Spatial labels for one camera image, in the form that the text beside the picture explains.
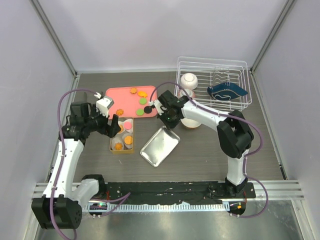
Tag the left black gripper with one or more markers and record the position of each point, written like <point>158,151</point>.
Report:
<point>110,131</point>

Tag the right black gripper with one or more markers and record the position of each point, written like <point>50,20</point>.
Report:
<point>170,125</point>

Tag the pink round cookie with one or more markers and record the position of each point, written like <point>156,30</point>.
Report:
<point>128,124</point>

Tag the gold cookie tin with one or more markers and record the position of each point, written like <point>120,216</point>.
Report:
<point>125,150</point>

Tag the orange ridged round cookie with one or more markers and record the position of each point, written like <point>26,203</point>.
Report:
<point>128,139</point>

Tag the orange flower cookie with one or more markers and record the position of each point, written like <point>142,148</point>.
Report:
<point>119,112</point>
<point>118,146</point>
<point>133,90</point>

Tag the silver tin lid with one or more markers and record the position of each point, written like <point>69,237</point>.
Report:
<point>159,146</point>

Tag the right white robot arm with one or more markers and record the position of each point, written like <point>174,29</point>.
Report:
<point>234,134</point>

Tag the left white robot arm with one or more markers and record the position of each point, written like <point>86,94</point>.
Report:
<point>60,206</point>

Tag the white ceramic bowl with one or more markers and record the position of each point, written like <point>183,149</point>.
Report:
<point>190,124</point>

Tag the black round cookie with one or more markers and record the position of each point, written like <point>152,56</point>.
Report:
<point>148,109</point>

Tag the pink patterned cup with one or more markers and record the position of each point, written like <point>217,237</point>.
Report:
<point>185,94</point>

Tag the green round cookie lower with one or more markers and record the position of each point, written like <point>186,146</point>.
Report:
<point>140,112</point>

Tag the green round cookie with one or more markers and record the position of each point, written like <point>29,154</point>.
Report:
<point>140,112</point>
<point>142,101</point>

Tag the pink plastic tray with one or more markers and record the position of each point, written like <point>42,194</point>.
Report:
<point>123,99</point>

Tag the green round cookie upper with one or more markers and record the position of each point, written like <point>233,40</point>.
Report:
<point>142,101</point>

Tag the orange fish cookie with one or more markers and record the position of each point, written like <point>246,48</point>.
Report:
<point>142,94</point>

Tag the white round teapot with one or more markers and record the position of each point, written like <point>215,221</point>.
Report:
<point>189,81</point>

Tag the orange flower cookie top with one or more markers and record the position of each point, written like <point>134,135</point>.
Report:
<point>133,90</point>

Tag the dark blue dish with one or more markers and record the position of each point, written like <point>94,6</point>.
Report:
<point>226,91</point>

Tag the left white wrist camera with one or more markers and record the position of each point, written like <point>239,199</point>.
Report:
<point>103,104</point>

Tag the white wire dish rack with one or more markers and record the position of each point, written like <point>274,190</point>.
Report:
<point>211,72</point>

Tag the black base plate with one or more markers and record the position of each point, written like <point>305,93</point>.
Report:
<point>169,193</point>

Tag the white slotted cable duct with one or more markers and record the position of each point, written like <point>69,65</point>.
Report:
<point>145,208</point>

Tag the aluminium frame rail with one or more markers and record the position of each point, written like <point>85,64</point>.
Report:
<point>277,190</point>

